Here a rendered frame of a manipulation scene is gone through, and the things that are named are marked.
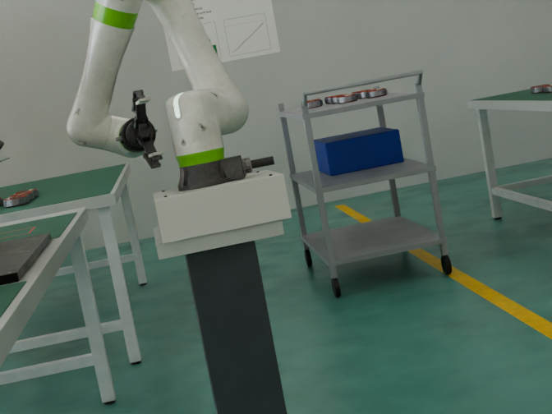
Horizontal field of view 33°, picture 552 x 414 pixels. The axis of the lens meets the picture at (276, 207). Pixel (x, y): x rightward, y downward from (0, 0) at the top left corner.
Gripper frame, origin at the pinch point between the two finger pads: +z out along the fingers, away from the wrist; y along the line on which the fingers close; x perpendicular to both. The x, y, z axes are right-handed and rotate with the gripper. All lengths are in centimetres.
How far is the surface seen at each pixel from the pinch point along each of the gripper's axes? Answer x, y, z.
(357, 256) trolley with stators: 117, -71, -189
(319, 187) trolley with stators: 105, -34, -189
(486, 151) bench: 247, -42, -276
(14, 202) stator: -32, -8, -192
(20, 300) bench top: -40, -31, 34
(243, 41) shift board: 180, 82, -501
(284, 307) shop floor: 79, -87, -202
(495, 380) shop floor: 98, -102, -42
